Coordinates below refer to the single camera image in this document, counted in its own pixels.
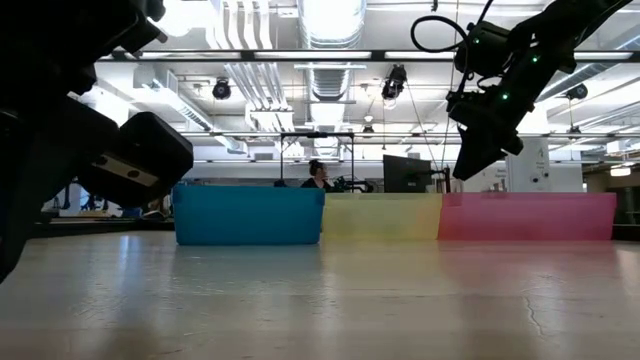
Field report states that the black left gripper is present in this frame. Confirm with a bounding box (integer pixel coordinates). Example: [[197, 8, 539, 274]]
[[0, 94, 121, 284]]

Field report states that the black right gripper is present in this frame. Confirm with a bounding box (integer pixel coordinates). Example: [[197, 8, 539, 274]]
[[446, 87, 531, 181]]

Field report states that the white pillar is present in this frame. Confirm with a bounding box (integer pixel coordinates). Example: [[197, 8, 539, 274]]
[[504, 137, 551, 194]]

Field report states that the black computer monitor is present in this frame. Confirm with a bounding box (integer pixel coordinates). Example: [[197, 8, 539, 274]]
[[382, 154, 434, 194]]

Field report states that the pink translucent plastic bin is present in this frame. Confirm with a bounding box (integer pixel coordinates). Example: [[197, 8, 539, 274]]
[[438, 192, 618, 242]]

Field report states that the yellow translucent plastic bin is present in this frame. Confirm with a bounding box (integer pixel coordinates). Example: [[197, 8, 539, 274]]
[[322, 193, 444, 241]]

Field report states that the person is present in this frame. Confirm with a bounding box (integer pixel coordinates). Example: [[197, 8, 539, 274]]
[[299, 158, 334, 191]]

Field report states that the blue plastic bin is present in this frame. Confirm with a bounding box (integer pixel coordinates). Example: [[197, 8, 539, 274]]
[[172, 185, 326, 246]]

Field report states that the black aluminium table frame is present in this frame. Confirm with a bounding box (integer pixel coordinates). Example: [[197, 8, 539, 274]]
[[32, 218, 640, 242]]

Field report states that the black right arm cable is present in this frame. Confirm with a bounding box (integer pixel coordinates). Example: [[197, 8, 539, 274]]
[[410, 14, 474, 96]]

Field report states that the black overhead frame beam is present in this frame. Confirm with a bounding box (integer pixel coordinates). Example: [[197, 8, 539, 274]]
[[99, 48, 640, 63]]

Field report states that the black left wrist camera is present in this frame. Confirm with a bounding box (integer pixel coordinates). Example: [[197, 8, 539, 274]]
[[77, 111, 195, 209]]

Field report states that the black metal frame stand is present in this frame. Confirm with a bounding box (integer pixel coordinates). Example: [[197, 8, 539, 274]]
[[278, 131, 357, 189]]

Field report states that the silver ventilation duct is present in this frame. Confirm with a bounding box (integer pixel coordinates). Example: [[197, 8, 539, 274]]
[[297, 0, 369, 159]]

